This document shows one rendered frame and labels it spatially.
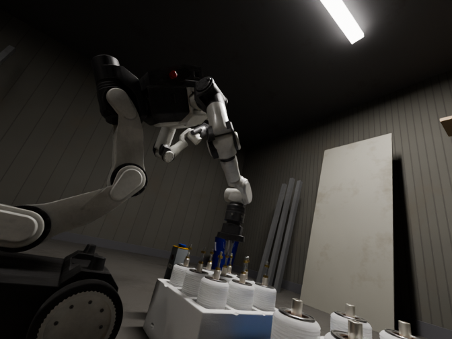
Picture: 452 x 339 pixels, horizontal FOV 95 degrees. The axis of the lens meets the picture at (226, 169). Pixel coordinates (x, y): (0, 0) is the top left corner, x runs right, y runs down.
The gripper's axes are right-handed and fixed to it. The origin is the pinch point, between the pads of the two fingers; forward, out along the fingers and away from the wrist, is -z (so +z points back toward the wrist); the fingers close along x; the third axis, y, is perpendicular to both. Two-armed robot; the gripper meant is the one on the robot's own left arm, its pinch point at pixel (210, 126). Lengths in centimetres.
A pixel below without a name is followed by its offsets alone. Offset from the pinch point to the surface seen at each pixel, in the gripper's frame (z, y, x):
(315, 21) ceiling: -161, 80, 23
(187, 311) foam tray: 112, 2, 68
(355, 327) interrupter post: 107, 35, 100
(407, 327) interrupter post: 93, 24, 115
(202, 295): 107, 4, 70
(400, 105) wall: -227, 7, 151
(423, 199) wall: -123, -56, 199
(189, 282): 103, -3, 62
